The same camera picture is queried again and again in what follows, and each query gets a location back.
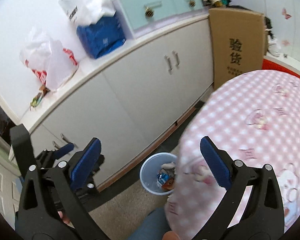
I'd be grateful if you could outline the white bag on box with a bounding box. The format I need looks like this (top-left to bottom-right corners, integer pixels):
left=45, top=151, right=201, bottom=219
left=267, top=35, right=281, bottom=57

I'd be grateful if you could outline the red storage box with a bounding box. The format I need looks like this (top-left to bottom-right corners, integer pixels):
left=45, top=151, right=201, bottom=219
left=262, top=59, right=300, bottom=79

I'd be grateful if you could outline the white red plastic bag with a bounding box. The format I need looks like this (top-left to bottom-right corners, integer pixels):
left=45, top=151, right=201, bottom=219
left=19, top=27, right=79, bottom=92

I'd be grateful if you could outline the pink checkered tablecloth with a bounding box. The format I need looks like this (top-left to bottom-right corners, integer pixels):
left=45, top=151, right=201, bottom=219
left=165, top=70, right=300, bottom=239

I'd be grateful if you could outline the mint green drawer unit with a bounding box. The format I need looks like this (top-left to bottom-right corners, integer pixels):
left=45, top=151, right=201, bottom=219
left=111, top=0, right=206, bottom=39

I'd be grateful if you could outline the person right hand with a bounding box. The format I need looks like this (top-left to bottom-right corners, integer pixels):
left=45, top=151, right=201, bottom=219
left=162, top=231, right=180, bottom=240

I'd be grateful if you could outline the brown cardboard box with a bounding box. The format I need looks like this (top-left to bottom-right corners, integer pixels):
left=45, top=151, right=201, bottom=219
left=209, top=8, right=267, bottom=89

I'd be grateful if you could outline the small toy on cabinet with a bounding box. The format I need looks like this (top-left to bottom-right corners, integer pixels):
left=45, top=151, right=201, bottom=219
left=30, top=85, right=50, bottom=109

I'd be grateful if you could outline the light blue trash bin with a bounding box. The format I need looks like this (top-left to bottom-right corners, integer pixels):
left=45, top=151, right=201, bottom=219
left=139, top=152, right=177, bottom=196

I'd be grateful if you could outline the blue bag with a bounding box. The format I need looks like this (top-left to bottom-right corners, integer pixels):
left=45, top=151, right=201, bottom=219
left=76, top=15, right=126, bottom=59

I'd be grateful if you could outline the blue jeans leg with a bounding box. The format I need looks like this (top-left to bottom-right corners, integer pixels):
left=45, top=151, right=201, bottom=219
left=127, top=207, right=171, bottom=240

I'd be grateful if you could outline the person left hand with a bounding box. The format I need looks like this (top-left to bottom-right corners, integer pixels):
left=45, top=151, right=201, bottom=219
left=58, top=211, right=71, bottom=225

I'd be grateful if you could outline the white long cabinet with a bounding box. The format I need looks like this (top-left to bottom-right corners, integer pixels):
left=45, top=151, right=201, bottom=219
left=21, top=15, right=213, bottom=190

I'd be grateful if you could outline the trash in bin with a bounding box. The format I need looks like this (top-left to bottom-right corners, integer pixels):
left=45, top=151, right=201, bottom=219
left=157, top=162, right=175, bottom=191

